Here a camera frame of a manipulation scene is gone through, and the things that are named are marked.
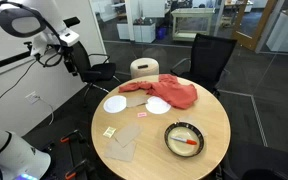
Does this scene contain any black clamp with orange handle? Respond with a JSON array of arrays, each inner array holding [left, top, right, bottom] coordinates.
[[64, 159, 95, 180], [59, 129, 87, 144]]

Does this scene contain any blue bin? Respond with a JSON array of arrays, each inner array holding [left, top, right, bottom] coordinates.
[[155, 26, 168, 40]]

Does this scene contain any brown paper napkin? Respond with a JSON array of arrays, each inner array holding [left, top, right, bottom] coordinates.
[[113, 121, 143, 148], [125, 95, 151, 109], [103, 138, 137, 163]]

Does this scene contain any white wall outlet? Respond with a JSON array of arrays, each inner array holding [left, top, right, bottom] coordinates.
[[24, 91, 40, 105]]

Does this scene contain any dark rimmed cream bowl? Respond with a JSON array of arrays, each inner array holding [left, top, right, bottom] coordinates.
[[163, 121, 206, 158]]

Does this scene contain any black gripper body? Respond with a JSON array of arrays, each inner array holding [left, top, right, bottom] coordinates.
[[63, 45, 77, 67]]

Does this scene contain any white low cabinet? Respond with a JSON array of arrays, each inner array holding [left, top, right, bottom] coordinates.
[[116, 18, 157, 44]]

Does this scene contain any black mesh office chair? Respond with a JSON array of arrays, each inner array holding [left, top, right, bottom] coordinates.
[[169, 33, 238, 99], [221, 141, 288, 180]]

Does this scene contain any wooden door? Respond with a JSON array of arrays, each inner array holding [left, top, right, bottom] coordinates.
[[231, 0, 278, 52]]

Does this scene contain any yellow sachet packet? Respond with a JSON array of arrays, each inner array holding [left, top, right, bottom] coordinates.
[[102, 126, 117, 139]]

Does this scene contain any white counter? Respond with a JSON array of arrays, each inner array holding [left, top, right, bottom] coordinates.
[[265, 4, 288, 55]]

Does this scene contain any large white plate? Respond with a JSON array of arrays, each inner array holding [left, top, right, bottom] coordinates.
[[103, 94, 128, 114]]

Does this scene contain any cream utility cart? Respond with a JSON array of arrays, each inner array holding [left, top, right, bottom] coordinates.
[[170, 7, 216, 42]]

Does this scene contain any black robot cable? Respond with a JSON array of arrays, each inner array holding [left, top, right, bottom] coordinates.
[[0, 0, 67, 68]]

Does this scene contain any small white plate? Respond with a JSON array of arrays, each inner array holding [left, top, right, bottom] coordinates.
[[145, 96, 172, 115]]

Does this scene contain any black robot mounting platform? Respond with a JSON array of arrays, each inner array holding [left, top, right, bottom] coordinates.
[[23, 131, 98, 180]]

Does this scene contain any black padded office chair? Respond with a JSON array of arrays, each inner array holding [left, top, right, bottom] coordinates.
[[71, 41, 122, 108]]

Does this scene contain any white power cable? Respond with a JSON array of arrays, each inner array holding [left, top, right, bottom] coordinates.
[[35, 95, 55, 126]]

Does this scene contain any grey marker with red cap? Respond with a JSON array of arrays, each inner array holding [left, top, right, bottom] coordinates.
[[169, 135, 198, 146]]

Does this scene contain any red orange cloth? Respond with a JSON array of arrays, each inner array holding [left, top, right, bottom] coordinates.
[[118, 73, 199, 110]]

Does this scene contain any thin black wall cable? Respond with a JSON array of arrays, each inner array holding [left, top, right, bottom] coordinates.
[[0, 59, 38, 108]]

